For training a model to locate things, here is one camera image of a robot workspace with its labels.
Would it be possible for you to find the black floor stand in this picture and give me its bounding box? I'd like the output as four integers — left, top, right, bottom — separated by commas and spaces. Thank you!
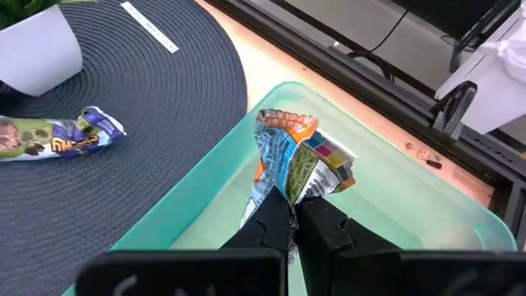
390, 0, 526, 74

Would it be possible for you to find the black coiled floor cable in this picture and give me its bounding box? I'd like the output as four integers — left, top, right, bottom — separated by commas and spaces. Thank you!
335, 7, 410, 81

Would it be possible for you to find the white straw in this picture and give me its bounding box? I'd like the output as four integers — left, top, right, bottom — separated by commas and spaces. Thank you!
120, 1, 180, 54

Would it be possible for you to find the green plant in white pot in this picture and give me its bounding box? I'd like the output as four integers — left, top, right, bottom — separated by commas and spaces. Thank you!
0, 0, 98, 98

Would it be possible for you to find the teal translucent plastic bin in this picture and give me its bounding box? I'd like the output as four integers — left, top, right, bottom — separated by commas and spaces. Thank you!
61, 81, 518, 296

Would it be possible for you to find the white trash bin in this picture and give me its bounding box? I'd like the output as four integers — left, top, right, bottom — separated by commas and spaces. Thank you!
434, 7, 526, 136

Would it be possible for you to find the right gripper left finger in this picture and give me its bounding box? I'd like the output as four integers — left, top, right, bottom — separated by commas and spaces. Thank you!
76, 185, 293, 296

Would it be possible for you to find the blue orange granola bar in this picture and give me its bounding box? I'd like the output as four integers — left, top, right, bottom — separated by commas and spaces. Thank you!
239, 109, 357, 264

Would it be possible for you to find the dark round woven placemat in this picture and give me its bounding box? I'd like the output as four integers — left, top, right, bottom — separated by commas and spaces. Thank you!
0, 0, 249, 296

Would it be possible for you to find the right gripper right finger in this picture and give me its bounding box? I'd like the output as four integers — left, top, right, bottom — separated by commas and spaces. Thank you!
293, 196, 526, 296

